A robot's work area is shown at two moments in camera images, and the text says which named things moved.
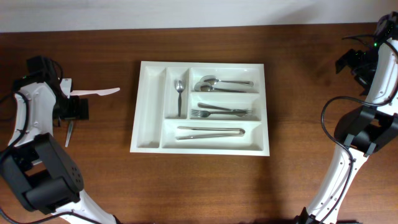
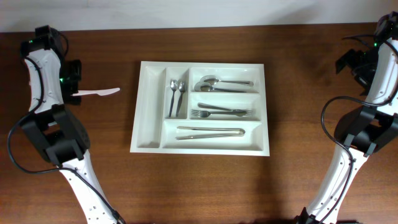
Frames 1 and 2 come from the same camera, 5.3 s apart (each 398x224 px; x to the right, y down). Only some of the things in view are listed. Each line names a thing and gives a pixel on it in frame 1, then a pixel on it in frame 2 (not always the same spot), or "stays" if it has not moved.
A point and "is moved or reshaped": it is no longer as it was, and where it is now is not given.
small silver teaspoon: x=180 y=87 stays
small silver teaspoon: x=69 y=133 is moved or reshaped
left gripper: x=82 y=109 → x=74 y=82
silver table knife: x=206 y=105 stays
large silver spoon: x=206 y=88 stays
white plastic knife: x=100 y=92 stays
